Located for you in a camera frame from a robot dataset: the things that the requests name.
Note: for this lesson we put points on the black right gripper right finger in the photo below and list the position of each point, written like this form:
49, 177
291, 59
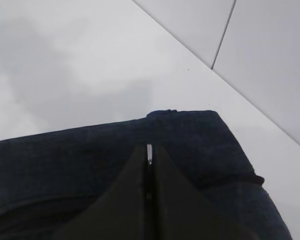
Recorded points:
184, 213

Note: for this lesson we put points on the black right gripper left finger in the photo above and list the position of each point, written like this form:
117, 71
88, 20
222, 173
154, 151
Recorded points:
119, 214

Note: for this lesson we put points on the dark blue lunch bag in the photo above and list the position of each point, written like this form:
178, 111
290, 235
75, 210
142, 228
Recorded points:
48, 179

